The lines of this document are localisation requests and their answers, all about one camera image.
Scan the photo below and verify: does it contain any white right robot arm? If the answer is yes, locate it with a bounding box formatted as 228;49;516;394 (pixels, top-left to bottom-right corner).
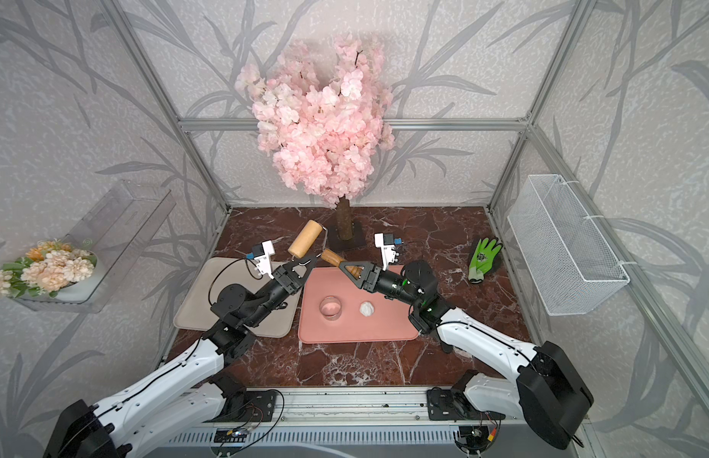
336;261;594;450

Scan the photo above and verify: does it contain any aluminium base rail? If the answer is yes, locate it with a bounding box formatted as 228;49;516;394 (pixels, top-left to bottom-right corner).
158;385;607;458

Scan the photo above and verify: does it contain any artificial cherry blossom tree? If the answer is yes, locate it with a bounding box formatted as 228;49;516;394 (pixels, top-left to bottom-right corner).
235;35;394;242

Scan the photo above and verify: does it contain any white wire mesh basket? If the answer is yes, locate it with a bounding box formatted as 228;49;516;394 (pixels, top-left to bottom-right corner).
508;175;630;316

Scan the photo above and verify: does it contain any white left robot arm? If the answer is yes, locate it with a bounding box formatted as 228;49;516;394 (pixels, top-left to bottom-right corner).
44;255;316;457

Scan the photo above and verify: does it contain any green work glove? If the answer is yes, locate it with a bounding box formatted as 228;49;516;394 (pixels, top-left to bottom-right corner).
468;238;502;284

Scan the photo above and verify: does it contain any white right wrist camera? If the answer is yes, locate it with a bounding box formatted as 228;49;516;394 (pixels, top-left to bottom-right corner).
375;233;402;270

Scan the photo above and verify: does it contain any black metal tree base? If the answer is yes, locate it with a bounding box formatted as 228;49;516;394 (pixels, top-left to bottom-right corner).
325;219;367;254

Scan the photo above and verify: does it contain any round metal cutter ring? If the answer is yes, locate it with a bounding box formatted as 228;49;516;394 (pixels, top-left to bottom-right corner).
319;295;344;322

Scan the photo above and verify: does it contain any clear plastic wall shelf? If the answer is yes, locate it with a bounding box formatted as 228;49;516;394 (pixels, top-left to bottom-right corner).
16;179;176;314

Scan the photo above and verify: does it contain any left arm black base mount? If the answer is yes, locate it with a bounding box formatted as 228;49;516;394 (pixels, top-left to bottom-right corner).
208;373;278;424

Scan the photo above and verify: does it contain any white dough ball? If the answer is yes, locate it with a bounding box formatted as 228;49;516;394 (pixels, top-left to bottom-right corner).
359;301;375;317

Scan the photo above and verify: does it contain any wooden rolling pin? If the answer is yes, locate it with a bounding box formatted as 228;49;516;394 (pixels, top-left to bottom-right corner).
287;219;363;279

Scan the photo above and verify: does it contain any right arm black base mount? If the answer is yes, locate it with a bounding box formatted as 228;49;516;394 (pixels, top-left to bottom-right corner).
426;369;505;421

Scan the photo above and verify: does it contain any pink silicone mat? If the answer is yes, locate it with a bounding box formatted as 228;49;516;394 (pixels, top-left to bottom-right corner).
298;267;418;345

